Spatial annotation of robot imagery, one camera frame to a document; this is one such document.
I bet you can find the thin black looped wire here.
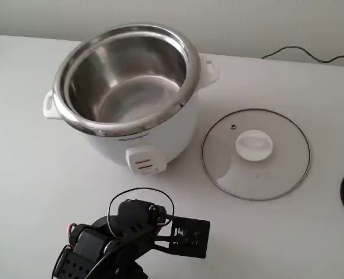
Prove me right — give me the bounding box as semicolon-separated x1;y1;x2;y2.
107;187;176;235

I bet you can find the white electric rice cooker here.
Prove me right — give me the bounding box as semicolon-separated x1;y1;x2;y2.
42;25;221;176

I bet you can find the stainless steel inner pot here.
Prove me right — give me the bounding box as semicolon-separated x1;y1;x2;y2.
63;34;189;124

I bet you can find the glass lid with white knob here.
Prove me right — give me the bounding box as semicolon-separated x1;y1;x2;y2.
200;108;311;202

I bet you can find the black cable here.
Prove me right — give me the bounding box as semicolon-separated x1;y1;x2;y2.
261;45;344;63

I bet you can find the black wrist camera mount plate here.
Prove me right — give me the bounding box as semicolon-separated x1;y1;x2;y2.
154;214;211;259

